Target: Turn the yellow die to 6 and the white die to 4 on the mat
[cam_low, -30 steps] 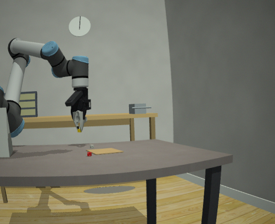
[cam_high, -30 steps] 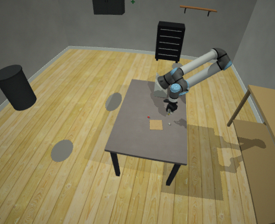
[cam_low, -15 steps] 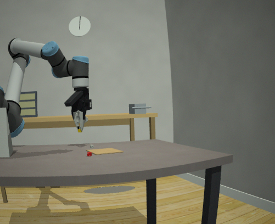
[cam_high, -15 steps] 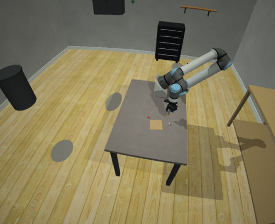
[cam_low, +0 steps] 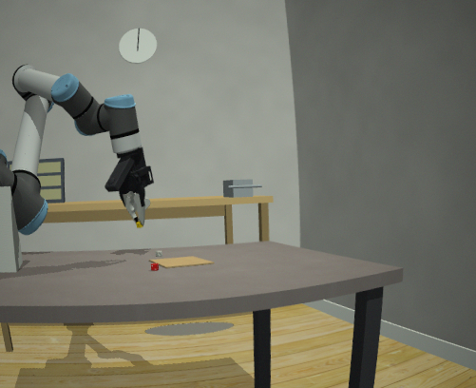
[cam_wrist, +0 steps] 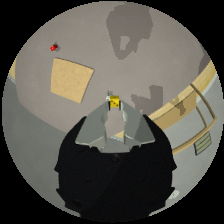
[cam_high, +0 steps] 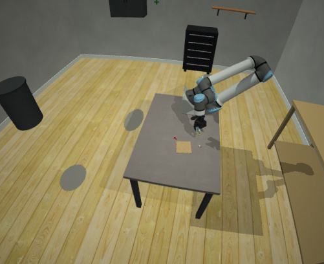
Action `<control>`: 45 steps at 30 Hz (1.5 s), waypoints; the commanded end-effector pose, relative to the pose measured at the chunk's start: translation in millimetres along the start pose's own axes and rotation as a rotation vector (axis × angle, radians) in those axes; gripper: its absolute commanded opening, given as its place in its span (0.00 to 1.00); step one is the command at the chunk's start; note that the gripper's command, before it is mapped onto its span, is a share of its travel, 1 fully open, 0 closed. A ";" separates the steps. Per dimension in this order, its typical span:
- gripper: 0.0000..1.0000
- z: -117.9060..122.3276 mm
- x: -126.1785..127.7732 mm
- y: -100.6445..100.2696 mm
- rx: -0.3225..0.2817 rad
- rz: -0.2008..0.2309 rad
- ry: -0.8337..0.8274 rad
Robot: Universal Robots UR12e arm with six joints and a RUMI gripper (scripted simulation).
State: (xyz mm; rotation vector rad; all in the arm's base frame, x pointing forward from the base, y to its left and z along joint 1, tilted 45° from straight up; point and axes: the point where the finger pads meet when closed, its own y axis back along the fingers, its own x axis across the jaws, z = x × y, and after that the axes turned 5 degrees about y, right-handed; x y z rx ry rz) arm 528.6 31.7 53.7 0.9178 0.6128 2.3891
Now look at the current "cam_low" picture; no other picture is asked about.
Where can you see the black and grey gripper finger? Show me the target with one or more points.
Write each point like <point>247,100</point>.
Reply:
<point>128,201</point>
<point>140,200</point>

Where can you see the tan mat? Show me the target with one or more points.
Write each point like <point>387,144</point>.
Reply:
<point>180,262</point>

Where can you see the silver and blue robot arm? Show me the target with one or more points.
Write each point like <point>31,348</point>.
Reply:
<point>117,115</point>

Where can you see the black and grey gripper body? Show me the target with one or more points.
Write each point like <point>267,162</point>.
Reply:
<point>137,171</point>

